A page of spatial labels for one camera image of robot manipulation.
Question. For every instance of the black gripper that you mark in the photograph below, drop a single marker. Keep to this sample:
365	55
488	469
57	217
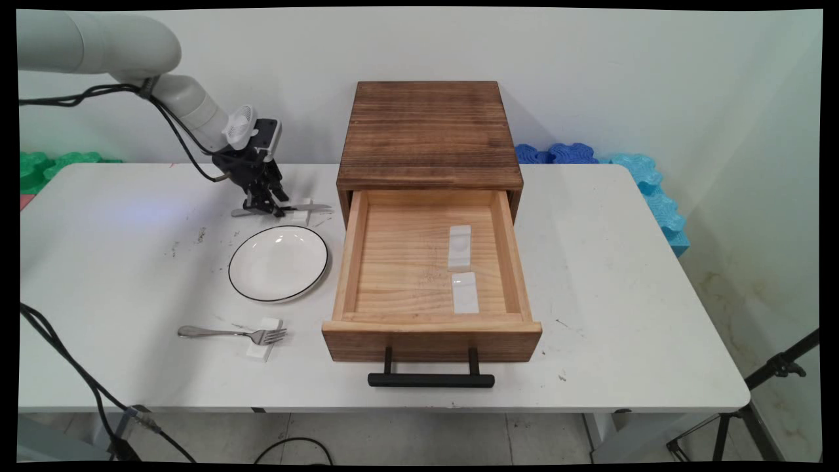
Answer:
246	167

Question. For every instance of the cyan foam puzzle mat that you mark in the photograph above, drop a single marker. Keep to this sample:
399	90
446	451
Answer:
662	203

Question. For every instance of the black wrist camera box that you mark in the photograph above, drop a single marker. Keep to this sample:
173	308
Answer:
267	134

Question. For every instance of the white round wrist mount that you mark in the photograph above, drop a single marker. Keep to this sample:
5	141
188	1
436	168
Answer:
240	126

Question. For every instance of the silver fork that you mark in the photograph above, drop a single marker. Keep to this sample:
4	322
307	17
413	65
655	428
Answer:
210	332

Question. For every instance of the black tripod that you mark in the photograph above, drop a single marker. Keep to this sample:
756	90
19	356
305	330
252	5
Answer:
780	367

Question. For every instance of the white ceramic cutlery rest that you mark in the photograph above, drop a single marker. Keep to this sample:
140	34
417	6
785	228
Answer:
465	295
459	249
301	220
259	354

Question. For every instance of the white plate with black rim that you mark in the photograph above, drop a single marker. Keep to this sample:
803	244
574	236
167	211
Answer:
278	262

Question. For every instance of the green foam puzzle mat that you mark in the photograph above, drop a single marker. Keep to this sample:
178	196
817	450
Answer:
39	167

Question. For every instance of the blue foam puzzle mat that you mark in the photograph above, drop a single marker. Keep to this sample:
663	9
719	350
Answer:
557	155

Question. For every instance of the grey metal table leg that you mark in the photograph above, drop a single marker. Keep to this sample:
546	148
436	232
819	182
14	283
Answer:
124	432

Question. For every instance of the dark brown wooden cabinet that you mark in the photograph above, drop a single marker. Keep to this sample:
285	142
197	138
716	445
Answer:
429	131

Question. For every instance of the white table leg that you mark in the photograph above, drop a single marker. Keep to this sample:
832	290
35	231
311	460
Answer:
600	436

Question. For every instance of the light wooden drawer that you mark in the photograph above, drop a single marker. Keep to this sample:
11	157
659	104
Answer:
406	262

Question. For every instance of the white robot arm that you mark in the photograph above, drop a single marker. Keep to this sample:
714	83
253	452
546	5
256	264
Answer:
98	42

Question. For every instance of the silver table knife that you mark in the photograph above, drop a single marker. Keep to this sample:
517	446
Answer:
316	208

